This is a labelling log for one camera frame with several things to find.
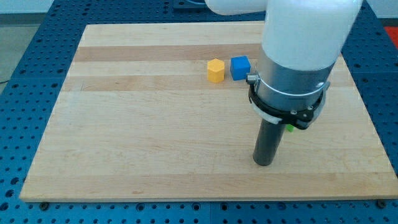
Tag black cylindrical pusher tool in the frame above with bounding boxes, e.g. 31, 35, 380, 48
252, 119, 285, 166

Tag wooden board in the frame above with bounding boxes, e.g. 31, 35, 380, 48
19, 21, 397, 202

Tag black mounting ring clamp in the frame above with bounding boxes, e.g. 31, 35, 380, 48
246, 73, 330, 130

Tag yellow hexagon block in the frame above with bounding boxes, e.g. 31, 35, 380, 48
207, 58, 225, 83

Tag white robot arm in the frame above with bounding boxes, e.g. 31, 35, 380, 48
205, 0, 362, 111

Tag blue cube block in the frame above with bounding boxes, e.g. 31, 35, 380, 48
230, 55, 251, 81

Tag green block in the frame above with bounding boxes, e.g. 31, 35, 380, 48
286, 124, 294, 132

